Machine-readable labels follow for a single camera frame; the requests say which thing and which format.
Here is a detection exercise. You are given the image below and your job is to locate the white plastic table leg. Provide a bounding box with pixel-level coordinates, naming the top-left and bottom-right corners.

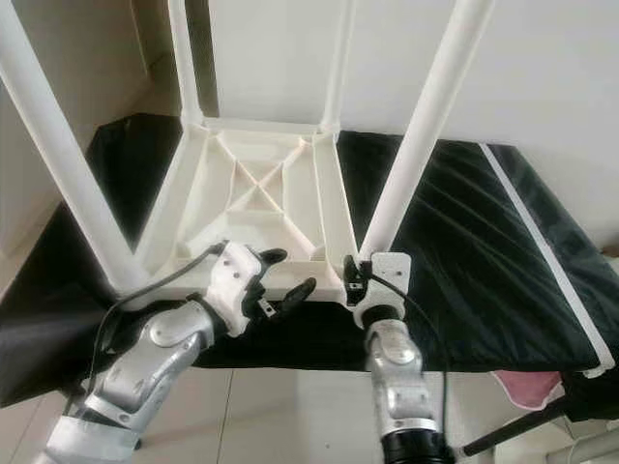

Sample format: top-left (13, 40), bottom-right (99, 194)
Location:
top-left (0, 0), bottom-right (152, 297)
top-left (319, 0), bottom-right (358, 132)
top-left (166, 0), bottom-right (205, 130)
top-left (358, 0), bottom-right (496, 263)

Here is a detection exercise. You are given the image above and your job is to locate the pink cloth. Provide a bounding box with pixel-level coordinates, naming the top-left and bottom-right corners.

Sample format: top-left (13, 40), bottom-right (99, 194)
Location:
top-left (491, 370), bottom-right (565, 413)

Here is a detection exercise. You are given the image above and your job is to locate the black metal table leg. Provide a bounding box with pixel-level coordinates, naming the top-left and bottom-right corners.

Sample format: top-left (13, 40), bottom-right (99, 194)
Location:
top-left (462, 387), bottom-right (619, 458)

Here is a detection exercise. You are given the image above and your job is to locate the white round floor base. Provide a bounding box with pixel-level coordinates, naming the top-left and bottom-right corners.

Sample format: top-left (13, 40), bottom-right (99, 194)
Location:
top-left (546, 430), bottom-right (619, 464)

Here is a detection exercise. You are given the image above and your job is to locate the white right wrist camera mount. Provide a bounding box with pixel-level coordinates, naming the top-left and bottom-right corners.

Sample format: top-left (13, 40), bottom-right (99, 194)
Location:
top-left (353, 251), bottom-right (413, 331)

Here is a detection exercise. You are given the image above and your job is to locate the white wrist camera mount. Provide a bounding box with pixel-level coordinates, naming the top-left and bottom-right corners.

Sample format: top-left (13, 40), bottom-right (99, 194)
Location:
top-left (353, 251), bottom-right (413, 331)
top-left (211, 242), bottom-right (268, 338)

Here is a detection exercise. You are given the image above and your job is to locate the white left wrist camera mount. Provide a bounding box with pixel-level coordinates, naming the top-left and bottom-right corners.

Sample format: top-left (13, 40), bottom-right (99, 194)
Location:
top-left (211, 242), bottom-right (268, 338)

